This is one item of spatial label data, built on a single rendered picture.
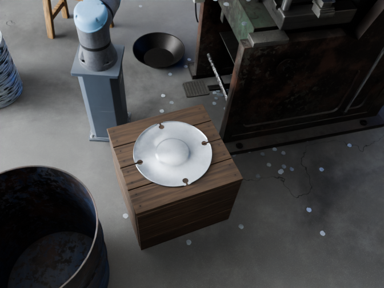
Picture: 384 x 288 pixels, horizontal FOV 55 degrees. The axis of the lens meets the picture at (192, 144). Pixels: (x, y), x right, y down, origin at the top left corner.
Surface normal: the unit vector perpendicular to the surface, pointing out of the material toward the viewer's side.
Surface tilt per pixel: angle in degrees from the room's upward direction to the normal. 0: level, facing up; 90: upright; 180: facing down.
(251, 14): 0
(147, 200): 0
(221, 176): 0
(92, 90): 90
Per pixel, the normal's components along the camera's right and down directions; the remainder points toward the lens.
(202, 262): 0.07, -0.58
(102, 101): -0.02, 0.81
